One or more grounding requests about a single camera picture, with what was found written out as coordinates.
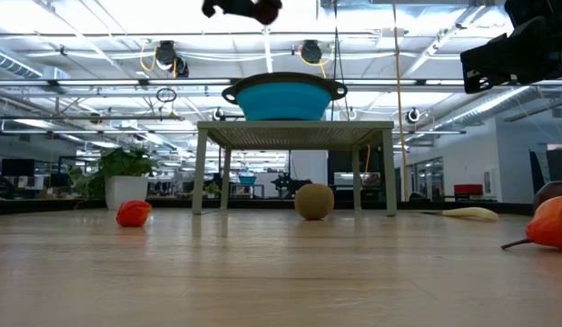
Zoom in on green potted plant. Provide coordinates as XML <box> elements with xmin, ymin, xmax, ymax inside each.
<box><xmin>65</xmin><ymin>147</ymin><xmax>158</xmax><ymax>212</ymax></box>

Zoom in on dark partition panel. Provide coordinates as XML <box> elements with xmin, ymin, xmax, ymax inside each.
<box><xmin>528</xmin><ymin>143</ymin><xmax>562</xmax><ymax>183</ymax></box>

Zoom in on white round column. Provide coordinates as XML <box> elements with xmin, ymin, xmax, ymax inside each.
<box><xmin>291</xmin><ymin>149</ymin><xmax>330</xmax><ymax>185</ymax></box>

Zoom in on mint green perforated shelf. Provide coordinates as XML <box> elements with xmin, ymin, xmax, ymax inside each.
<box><xmin>192</xmin><ymin>120</ymin><xmax>399</xmax><ymax>217</ymax></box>

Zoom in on black metal table frame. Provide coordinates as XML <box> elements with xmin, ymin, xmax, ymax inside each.
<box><xmin>0</xmin><ymin>198</ymin><xmax>536</xmax><ymax>215</ymax></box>

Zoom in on small orange pepper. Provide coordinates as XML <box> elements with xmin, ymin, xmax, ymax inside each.
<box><xmin>501</xmin><ymin>195</ymin><xmax>562</xmax><ymax>253</ymax></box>

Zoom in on knife with wooden handle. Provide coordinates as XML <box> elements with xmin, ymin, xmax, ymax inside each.
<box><xmin>420</xmin><ymin>206</ymin><xmax>499</xmax><ymax>223</ymax></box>

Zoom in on brown kiwi fruit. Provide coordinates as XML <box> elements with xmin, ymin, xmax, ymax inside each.
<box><xmin>294</xmin><ymin>183</ymin><xmax>335</xmax><ymax>222</ymax></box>

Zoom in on blue grey collapsible bowl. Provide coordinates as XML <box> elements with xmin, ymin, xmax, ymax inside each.
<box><xmin>221</xmin><ymin>71</ymin><xmax>349</xmax><ymax>122</ymax></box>

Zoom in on red box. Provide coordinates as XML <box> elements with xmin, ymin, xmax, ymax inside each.
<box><xmin>453</xmin><ymin>183</ymin><xmax>485</xmax><ymax>197</ymax></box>

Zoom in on black computer monitor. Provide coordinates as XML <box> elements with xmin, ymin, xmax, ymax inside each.
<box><xmin>1</xmin><ymin>158</ymin><xmax>36</xmax><ymax>178</ymax></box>

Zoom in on dark red round fruit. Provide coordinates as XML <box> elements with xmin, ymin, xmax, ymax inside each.
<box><xmin>251</xmin><ymin>0</ymin><xmax>284</xmax><ymax>26</ymax></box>
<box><xmin>532</xmin><ymin>180</ymin><xmax>562</xmax><ymax>213</ymax></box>

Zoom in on hanging black cable loop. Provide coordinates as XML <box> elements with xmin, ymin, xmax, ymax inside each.
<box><xmin>155</xmin><ymin>86</ymin><xmax>178</xmax><ymax>104</ymax></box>

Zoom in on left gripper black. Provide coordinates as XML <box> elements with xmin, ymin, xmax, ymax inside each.
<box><xmin>202</xmin><ymin>0</ymin><xmax>259</xmax><ymax>18</ymax></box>

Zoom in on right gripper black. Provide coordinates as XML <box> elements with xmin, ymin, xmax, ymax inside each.
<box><xmin>459</xmin><ymin>0</ymin><xmax>562</xmax><ymax>95</ymax></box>

